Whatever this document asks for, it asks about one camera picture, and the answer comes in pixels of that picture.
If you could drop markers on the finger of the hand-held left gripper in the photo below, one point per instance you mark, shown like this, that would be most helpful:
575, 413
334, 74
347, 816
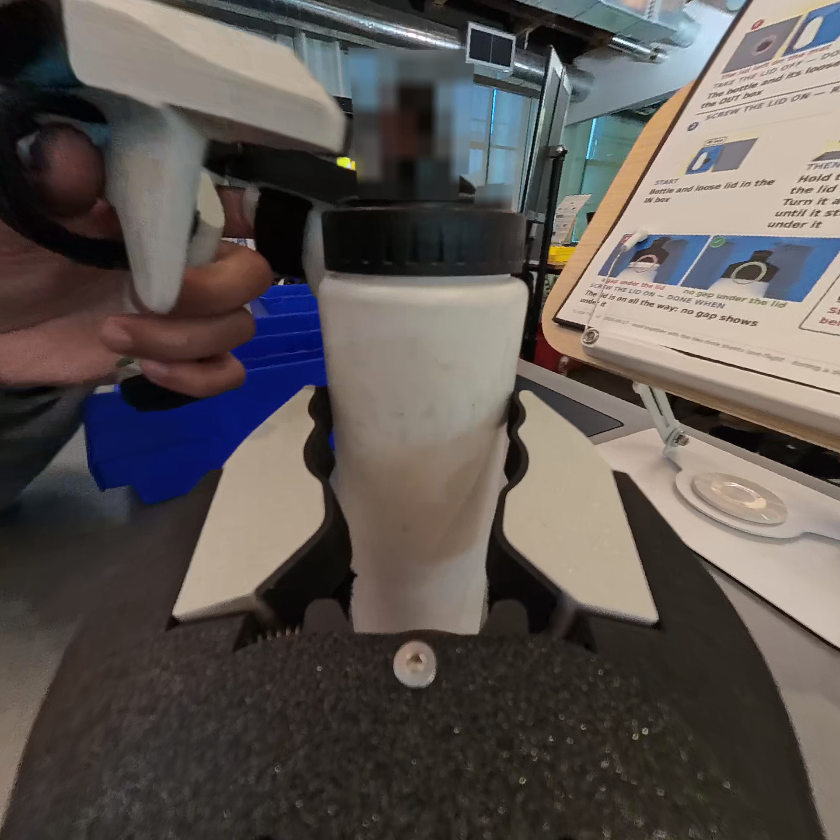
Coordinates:
313, 243
197, 72

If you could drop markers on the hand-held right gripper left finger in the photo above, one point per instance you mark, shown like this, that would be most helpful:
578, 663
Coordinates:
262, 525

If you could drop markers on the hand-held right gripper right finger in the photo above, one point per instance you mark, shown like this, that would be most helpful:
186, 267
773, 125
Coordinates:
571, 525

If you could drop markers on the blue plastic bin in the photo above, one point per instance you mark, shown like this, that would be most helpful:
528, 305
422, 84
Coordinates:
184, 446

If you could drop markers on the black bottle lid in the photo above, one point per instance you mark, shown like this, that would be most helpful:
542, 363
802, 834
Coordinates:
426, 239

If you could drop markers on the white plastic bottle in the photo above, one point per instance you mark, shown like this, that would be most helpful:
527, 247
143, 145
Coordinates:
420, 367

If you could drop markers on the person's left forearm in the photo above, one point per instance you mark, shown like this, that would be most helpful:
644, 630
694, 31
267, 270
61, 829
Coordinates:
33, 446

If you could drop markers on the person's left hand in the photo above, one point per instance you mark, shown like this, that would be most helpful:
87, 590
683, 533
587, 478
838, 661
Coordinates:
79, 328

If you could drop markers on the instruction sheet on wooden stand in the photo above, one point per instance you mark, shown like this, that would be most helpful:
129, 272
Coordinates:
656, 407

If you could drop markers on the black stanchion pole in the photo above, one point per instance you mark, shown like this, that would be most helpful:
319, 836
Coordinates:
550, 229

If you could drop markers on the small standing sign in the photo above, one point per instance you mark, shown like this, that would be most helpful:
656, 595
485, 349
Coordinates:
571, 216

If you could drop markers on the printed instruction sheet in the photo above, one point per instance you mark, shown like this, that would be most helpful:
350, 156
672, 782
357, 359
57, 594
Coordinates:
722, 197

